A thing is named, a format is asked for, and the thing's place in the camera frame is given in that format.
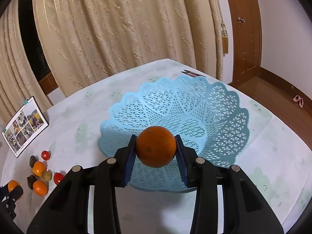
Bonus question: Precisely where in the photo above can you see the teal binder clip left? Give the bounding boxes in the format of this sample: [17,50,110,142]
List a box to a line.
[1,125,6,133]

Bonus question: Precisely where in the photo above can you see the small pink black item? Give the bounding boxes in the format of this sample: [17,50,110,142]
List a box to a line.
[181,70,204,78]

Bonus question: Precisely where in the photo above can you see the beige curtain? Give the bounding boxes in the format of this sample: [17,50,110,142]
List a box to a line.
[0,0,51,124]
[32,0,223,96]

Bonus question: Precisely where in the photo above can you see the door knob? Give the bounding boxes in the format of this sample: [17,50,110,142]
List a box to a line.
[238,17,245,23]

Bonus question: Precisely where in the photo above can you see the red cherry tomato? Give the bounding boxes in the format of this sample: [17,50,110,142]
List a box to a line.
[53,172,64,185]
[41,151,51,161]

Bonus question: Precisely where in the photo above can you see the wooden door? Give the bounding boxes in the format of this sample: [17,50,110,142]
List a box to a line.
[228,0,262,86]

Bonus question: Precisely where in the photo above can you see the white patterned tablecloth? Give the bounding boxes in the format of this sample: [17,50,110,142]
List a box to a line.
[1,59,311,233]

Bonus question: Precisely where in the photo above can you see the dark passion fruit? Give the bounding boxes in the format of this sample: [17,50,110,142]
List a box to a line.
[29,155,38,168]
[27,175,37,190]

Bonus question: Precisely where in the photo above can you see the pink slippers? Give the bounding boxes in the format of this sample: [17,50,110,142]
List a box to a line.
[293,95,304,108]

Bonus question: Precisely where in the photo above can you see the beige curtain left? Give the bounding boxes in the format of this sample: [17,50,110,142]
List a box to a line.
[0,0,51,124]

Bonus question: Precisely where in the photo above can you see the beige curtain right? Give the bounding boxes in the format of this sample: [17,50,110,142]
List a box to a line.
[32,0,223,96]

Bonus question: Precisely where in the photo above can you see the tan longan fruit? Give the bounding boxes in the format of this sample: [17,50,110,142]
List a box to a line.
[42,170,53,182]

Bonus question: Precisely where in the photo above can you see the blue plastic lattice basket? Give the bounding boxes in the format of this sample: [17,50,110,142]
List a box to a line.
[98,74,251,193]

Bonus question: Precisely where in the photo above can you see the orange tangerine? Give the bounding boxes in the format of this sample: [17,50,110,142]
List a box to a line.
[33,180,48,197]
[32,161,47,177]
[135,126,177,168]

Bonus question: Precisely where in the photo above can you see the curtain tassel tieback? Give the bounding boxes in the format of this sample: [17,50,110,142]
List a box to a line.
[216,0,229,56]

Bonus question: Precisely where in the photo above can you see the photo collage board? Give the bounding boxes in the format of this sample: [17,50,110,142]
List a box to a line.
[1,96,49,158]

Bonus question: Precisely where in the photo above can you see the yellow orange fruit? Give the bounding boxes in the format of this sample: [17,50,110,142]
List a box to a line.
[7,180,20,192]

